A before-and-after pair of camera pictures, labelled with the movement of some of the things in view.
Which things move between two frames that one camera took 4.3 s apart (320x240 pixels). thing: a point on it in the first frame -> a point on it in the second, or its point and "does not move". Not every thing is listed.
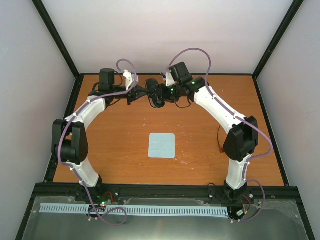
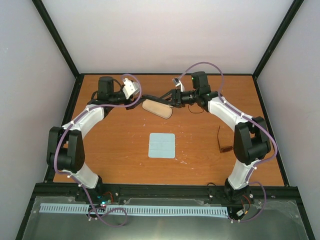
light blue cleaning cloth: [161, 145] does not move
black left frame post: [56, 35] does not move
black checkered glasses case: [150, 84] -> [159, 108]
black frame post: [291, 12] does not move
